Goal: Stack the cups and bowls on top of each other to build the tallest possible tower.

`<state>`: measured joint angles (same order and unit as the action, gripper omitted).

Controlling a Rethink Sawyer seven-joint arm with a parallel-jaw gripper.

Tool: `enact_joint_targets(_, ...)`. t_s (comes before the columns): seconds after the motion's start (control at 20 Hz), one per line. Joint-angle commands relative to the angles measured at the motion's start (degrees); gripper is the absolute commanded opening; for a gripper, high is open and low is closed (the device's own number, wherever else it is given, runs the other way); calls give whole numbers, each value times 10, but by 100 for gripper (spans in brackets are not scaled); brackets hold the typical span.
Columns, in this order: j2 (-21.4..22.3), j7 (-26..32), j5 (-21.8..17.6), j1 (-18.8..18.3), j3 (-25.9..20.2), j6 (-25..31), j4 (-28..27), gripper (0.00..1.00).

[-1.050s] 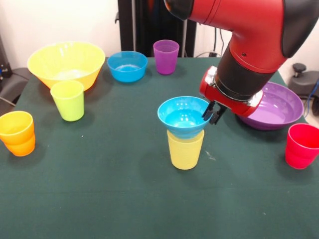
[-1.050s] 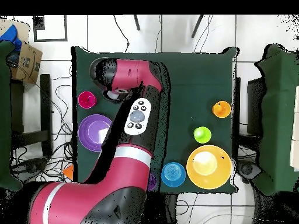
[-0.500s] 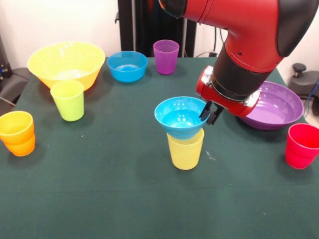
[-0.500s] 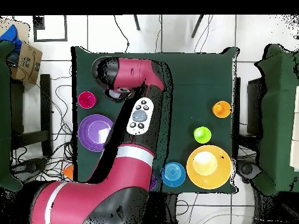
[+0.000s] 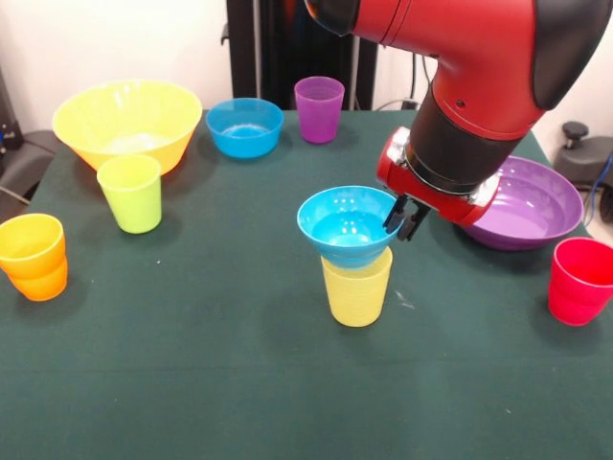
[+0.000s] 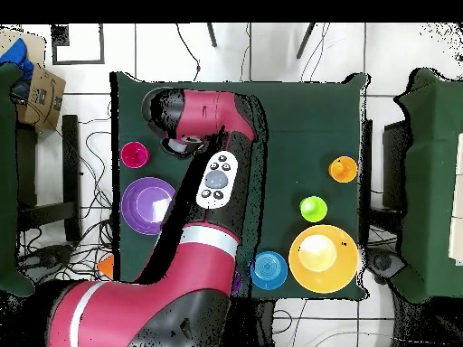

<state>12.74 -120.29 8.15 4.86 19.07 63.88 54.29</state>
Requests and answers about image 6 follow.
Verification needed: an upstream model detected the pink cup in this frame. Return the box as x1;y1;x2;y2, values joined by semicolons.
120;141;150;170

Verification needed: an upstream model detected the orange bowl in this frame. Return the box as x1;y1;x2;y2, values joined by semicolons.
96;252;115;280

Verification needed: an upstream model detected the dark green tablecloth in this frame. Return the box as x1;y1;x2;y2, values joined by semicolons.
109;70;372;301

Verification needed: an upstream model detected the black stand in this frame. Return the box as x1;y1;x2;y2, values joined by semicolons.
15;114;82;243

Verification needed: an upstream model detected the green cup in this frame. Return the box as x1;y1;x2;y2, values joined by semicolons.
298;195;328;223

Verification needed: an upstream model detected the blue bowl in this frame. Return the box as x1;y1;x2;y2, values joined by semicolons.
250;250;288;291

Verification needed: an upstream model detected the green cloth covered table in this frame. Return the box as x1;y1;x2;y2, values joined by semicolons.
0;62;37;297
392;67;463;305

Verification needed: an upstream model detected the tangle of black cables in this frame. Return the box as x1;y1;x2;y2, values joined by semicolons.
53;118;117;281

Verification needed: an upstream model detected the purple bowl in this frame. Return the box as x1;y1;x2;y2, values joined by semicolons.
120;176;177;237

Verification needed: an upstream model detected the large yellow bowl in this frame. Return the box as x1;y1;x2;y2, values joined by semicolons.
288;224;361;294

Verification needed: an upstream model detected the orange cup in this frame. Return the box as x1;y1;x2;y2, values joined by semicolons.
327;155;359;184

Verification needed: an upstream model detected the printed cardboard box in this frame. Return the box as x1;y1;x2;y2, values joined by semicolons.
15;64;67;132

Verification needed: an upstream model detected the black chair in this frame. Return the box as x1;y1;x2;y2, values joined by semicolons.
382;120;411;211

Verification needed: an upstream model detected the blue cloth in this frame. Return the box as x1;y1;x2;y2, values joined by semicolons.
0;37;35;82

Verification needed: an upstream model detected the thin black cable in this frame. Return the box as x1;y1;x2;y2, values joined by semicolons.
175;23;202;82

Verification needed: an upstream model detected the white box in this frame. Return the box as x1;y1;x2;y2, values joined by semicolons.
448;131;463;267

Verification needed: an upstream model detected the black floor frame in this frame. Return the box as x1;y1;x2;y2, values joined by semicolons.
51;23;106;66

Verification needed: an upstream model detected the grey floor device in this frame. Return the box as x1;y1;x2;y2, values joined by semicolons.
366;249;406;283
17;245;73;279

